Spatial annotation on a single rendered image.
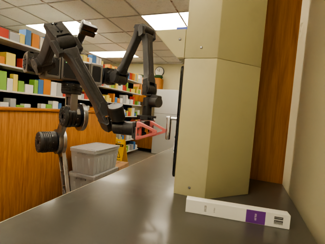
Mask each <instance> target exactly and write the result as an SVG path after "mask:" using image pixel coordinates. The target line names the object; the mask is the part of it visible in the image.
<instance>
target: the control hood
mask: <svg viewBox="0 0 325 244"><path fill-rule="evenodd" d="M156 34H157V35H158V37H159V38H160V39H161V40H162V41H163V42H164V43H165V45H166V46H167V47H168V48H169V49H170V50H171V51H172V53H173V54H174V55H175V56H176V57H177V58H178V59H179V60H180V61H181V62H182V63H183V64H184V60H185V49H186V38H187V29H181V30H157V31H156Z"/></svg>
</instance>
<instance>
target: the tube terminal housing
mask: <svg viewBox="0 0 325 244"><path fill-rule="evenodd" d="M266 10H267V0H190V3H189V14H188V26H187V38H186V49H185V60H184V72H183V83H182V95H181V107H180V118H179V130H178V142H177V158H176V170H175V182H174V193H176V194H181V195H186V196H192V197H198V198H207V199H211V198H222V197H230V196H238V195H246V194H248V191H249V181H250V171H251V158H252V149H253V139H254V130H255V120H256V110H257V100H258V91H259V81H260V72H261V62H262V53H263V43H264V33H265V23H266Z"/></svg>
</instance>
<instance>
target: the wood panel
mask: <svg viewBox="0 0 325 244"><path fill-rule="evenodd" d="M301 8H302V0H267V10H266V23H265V33H264V43H263V53H262V62H261V72H260V81H259V91H258V100H257V110H256V120H255V130H254V139H253V149H252V158H251V171H250V179H254V180H260V181H266V182H272V183H279V184H282V180H283V172H284V163H285V154H286V145H287V136H288V127H289V118H290V109H291V100H292V92H293V82H294V74H295V61H296V52H297V43H298V35H299V26H300V17H301Z"/></svg>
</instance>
